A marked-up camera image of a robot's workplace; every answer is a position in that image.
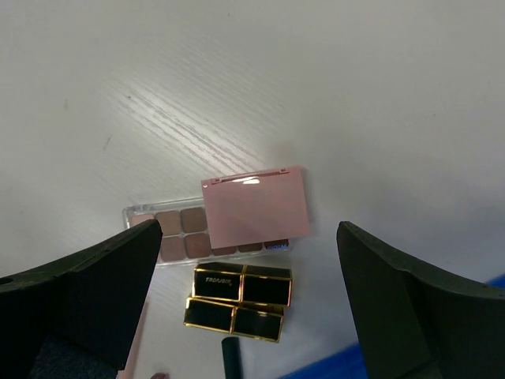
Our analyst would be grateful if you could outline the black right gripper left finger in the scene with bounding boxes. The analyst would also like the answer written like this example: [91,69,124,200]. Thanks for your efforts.
[1,220,163,378]

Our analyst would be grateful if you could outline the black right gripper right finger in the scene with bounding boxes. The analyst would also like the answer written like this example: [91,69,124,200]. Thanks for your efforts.
[336,221,504,378]

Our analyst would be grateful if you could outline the pink concealer stick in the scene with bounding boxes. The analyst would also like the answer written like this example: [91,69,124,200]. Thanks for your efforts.
[117,301,148,379]

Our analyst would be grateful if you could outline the clear eyeshadow palette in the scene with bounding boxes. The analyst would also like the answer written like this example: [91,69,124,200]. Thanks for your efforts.
[122,197,291,266]

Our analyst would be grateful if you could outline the dark green eyeliner pencil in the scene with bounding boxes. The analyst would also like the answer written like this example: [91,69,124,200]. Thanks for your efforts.
[222,336,244,379]

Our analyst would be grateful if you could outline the pink compact case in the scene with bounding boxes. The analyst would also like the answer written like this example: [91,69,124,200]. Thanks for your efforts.
[201,166,310,249]

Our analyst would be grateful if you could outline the black gold lipstick upper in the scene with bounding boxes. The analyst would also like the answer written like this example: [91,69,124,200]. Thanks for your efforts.
[191,262,293,307]

